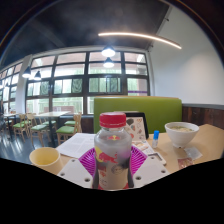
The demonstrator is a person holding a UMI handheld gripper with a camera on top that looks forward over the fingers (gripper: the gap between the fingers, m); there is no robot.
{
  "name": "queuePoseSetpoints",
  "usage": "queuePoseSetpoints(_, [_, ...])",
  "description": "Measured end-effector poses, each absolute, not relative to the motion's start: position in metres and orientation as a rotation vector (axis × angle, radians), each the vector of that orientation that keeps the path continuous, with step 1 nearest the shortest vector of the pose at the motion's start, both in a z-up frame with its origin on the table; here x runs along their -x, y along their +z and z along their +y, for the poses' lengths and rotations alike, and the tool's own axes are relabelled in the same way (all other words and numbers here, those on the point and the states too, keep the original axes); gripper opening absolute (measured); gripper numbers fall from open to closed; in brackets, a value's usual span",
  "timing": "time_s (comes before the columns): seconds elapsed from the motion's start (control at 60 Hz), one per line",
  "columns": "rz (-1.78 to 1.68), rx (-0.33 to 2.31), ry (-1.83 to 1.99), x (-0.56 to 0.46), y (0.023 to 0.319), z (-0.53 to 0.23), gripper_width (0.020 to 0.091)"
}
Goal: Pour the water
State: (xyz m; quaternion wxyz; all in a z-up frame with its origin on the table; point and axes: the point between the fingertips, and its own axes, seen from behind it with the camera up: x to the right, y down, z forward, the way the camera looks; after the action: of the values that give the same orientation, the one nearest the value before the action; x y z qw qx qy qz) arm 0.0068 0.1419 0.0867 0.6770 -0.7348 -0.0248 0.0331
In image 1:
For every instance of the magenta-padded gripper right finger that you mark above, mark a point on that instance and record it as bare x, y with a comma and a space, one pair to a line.
150, 170

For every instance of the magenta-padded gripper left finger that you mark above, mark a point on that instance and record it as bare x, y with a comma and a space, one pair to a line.
75, 171

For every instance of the red-capped drink bottle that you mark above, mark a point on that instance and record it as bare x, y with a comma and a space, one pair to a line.
112, 156

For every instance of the white printed paper sheets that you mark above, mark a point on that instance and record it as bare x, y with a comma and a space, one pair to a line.
76, 145

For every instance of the small blue-capped white bottle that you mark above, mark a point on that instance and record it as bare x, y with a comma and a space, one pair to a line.
155, 139

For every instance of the reddish plastic packet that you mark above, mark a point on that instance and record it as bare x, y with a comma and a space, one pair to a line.
185, 163

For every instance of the clear plastic packet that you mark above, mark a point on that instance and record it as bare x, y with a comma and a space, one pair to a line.
193, 152

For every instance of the white bowl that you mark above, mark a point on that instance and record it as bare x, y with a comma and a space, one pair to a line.
181, 135

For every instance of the group of wooden green-seated chairs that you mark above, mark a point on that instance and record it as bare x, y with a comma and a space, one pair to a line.
38, 127

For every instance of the green upholstered bench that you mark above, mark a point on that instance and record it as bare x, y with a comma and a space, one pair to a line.
160, 111

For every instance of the wooden dining table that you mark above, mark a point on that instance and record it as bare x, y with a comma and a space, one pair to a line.
51, 114

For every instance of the curved linear ceiling light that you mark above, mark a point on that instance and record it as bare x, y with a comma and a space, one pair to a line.
143, 36

